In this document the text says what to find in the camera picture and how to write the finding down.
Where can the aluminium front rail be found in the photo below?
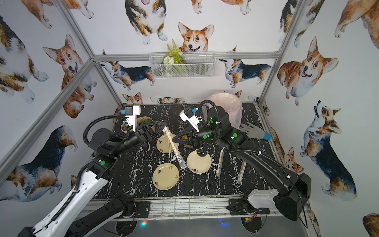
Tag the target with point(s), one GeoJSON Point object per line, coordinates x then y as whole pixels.
{"type": "Point", "coordinates": [191, 207]}

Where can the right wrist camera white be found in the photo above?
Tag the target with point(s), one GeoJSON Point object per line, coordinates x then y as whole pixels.
{"type": "Point", "coordinates": [189, 115]}

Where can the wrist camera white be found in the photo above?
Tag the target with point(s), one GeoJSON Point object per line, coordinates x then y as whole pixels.
{"type": "Point", "coordinates": [129, 115]}
{"type": "Point", "coordinates": [189, 115]}

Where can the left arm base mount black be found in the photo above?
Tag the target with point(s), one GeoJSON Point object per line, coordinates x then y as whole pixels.
{"type": "Point", "coordinates": [139, 209]}

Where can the cream plate front left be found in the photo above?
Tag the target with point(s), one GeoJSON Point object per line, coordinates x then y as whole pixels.
{"type": "Point", "coordinates": [165, 176]}

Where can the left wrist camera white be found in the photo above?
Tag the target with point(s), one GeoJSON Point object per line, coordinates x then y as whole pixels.
{"type": "Point", "coordinates": [129, 115]}

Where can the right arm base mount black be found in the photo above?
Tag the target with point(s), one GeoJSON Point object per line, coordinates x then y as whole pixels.
{"type": "Point", "coordinates": [241, 206]}

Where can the cream plate upper left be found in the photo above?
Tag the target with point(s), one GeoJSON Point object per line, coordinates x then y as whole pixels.
{"type": "Point", "coordinates": [162, 144]}

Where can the white bin with plastic bag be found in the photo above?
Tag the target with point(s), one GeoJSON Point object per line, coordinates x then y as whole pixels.
{"type": "Point", "coordinates": [232, 104]}

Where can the cream plate chipped right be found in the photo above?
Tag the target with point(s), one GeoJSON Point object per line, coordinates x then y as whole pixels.
{"type": "Point", "coordinates": [199, 162]}

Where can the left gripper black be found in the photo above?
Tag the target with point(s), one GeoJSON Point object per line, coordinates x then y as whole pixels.
{"type": "Point", "coordinates": [146, 133]}

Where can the white wire wall basket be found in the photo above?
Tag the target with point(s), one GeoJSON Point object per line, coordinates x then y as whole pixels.
{"type": "Point", "coordinates": [196, 65]}

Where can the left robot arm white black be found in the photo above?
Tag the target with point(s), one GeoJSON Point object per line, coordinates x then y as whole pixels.
{"type": "Point", "coordinates": [61, 221]}

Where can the tan pot green plant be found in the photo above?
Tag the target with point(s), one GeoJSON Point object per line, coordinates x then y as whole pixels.
{"type": "Point", "coordinates": [139, 124]}

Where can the cream plate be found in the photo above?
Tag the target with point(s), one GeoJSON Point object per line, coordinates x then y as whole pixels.
{"type": "Point", "coordinates": [162, 144]}
{"type": "Point", "coordinates": [165, 176]}

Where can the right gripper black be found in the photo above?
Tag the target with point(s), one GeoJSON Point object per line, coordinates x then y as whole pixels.
{"type": "Point", "coordinates": [195, 141]}

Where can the green fern white flower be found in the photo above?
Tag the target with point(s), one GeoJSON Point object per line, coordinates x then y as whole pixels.
{"type": "Point", "coordinates": [173, 56]}

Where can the grey glove blue cuff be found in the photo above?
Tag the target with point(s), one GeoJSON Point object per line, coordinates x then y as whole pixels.
{"type": "Point", "coordinates": [253, 131]}

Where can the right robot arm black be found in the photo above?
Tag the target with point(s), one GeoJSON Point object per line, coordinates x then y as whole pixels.
{"type": "Point", "coordinates": [211, 123]}

